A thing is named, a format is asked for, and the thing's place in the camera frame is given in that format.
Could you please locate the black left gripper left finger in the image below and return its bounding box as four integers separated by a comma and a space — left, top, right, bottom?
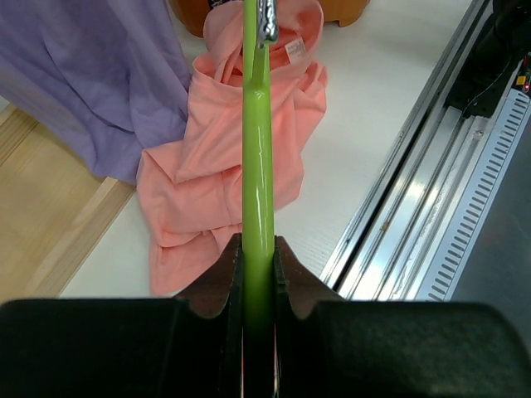
1, 235, 243, 397

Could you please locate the orange plastic basket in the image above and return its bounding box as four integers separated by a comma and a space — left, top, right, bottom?
168, 0, 370, 38

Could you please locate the aluminium frame rail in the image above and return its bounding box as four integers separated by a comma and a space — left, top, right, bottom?
320, 1, 530, 302

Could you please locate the wooden clothes rack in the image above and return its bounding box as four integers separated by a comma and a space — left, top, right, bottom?
1, 104, 134, 301

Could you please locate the green hanger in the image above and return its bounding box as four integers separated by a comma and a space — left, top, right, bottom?
242, 1, 280, 397

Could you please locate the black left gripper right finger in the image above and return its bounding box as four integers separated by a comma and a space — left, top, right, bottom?
274, 237, 530, 397

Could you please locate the pink t shirt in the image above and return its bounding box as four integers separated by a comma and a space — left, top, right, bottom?
137, 1, 328, 294

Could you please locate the purple t shirt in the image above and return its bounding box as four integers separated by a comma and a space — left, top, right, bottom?
1, 1, 191, 183

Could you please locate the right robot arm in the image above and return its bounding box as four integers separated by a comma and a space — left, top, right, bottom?
446, 0, 530, 118

